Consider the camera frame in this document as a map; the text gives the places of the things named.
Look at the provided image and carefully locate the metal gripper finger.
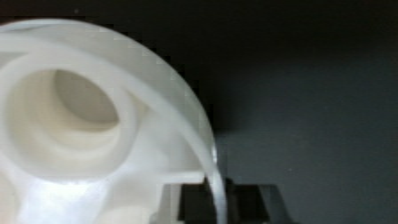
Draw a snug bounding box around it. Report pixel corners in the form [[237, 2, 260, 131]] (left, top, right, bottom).
[[258, 185, 297, 224]]

